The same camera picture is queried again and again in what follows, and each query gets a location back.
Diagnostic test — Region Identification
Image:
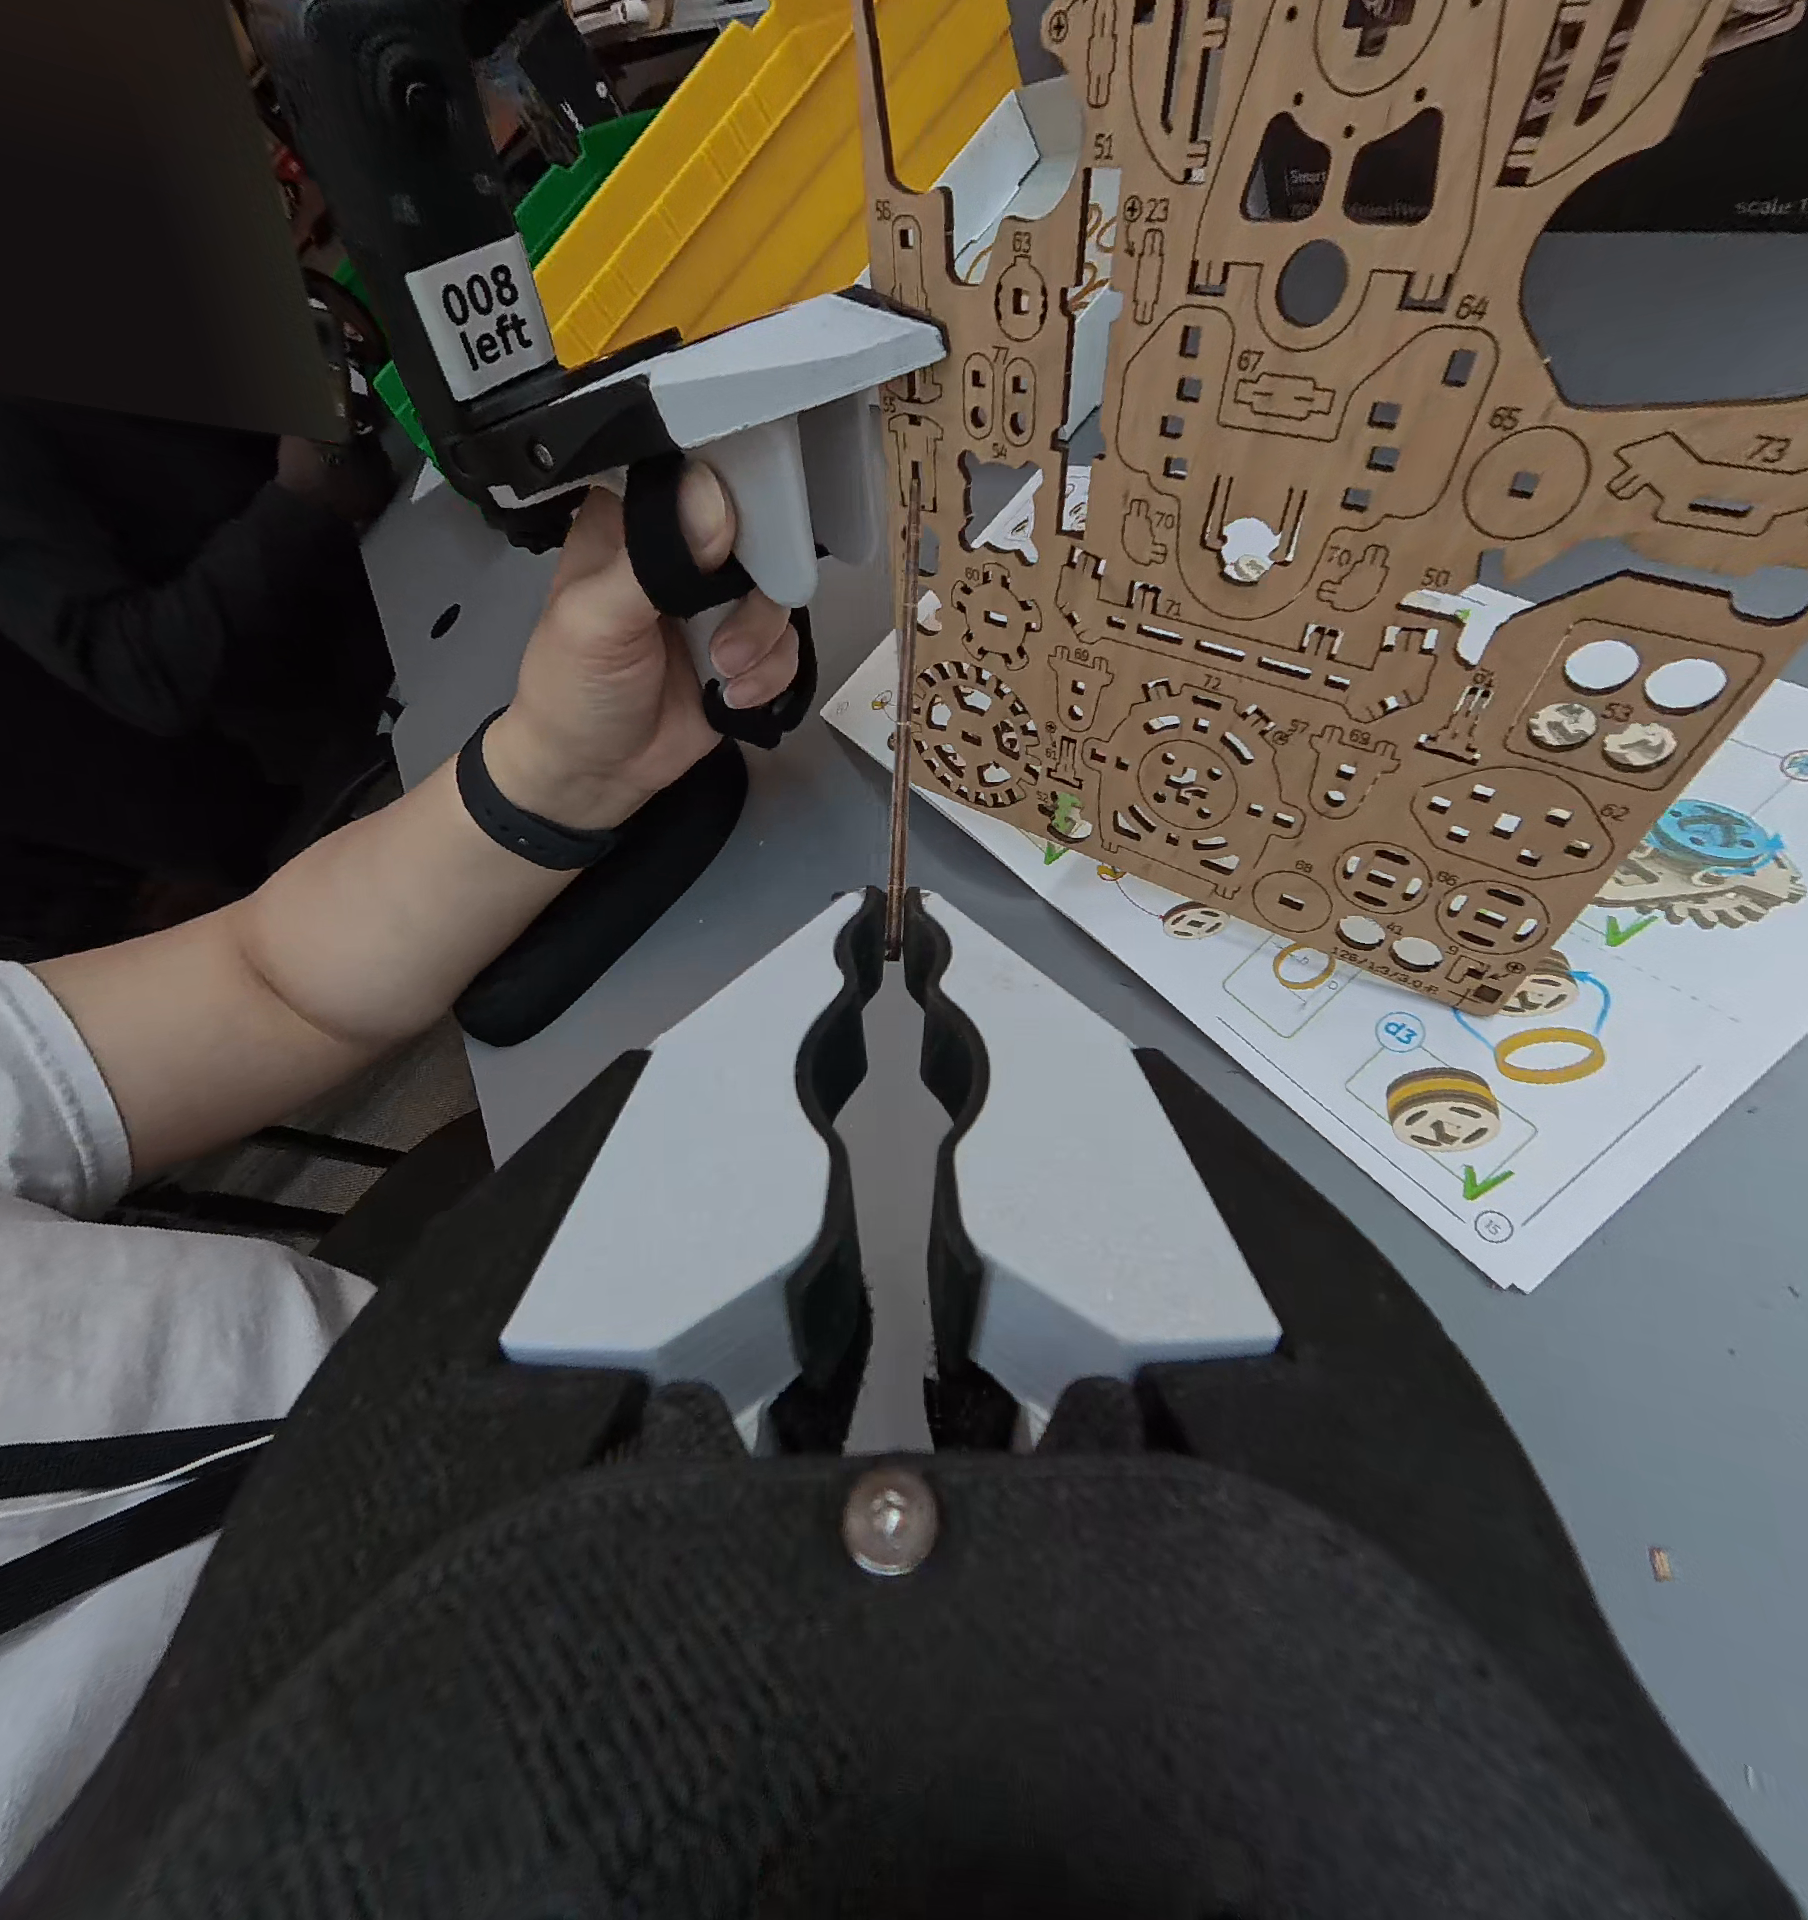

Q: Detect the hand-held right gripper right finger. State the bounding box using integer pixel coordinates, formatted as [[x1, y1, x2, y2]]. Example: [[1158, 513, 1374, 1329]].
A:
[[907, 889, 1285, 1454]]

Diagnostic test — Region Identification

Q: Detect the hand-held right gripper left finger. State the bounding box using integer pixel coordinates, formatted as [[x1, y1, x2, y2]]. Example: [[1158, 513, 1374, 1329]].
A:
[[497, 889, 888, 1454]]

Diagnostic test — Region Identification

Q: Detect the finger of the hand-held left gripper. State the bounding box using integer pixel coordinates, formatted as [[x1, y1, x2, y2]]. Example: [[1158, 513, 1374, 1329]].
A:
[[555, 292, 952, 606], [813, 392, 896, 570]]

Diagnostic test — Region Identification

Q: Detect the yellow plastic bin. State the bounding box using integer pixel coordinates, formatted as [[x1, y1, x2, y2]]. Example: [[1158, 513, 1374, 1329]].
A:
[[536, 0, 1030, 372]]

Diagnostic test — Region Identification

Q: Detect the slim wooden puzzle piece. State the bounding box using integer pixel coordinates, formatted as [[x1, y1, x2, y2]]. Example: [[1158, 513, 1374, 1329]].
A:
[[888, 463, 926, 966]]

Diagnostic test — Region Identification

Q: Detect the wooden laser-cut parts sheet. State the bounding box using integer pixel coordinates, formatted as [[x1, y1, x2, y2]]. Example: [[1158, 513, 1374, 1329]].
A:
[[850, 0, 1808, 1022]]

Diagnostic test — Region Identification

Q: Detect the person's left forearm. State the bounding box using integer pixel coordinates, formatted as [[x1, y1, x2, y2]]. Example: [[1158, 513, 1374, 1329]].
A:
[[25, 750, 606, 1057]]

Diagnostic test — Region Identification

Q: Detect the person's left hand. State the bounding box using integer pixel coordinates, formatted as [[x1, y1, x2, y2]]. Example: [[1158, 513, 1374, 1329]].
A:
[[502, 457, 807, 835]]

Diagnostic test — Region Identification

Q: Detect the green plastic bin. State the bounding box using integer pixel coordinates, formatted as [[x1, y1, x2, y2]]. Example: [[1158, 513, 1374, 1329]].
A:
[[325, 105, 663, 470]]

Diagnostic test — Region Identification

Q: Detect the black padded wrist rest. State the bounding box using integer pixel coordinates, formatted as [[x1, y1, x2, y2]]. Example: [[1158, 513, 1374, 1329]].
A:
[[455, 734, 754, 1051]]

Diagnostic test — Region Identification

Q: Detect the white cardboard tray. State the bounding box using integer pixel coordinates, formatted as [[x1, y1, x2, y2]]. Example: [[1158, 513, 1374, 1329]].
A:
[[926, 86, 1131, 452]]

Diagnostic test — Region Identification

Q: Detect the black wristband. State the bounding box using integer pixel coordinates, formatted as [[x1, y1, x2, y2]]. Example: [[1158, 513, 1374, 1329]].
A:
[[454, 704, 623, 877]]

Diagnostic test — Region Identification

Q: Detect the assembly instruction booklet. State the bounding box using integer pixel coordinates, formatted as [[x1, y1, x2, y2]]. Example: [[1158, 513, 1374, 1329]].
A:
[[819, 593, 1808, 1296]]

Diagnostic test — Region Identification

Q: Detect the black model kit box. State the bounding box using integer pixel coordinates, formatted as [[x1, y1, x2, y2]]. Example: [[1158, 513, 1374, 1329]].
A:
[[1234, 0, 1808, 241]]

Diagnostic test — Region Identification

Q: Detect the black harness strap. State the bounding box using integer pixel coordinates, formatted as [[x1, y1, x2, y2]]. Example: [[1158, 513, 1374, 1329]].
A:
[[0, 1414, 286, 1663]]

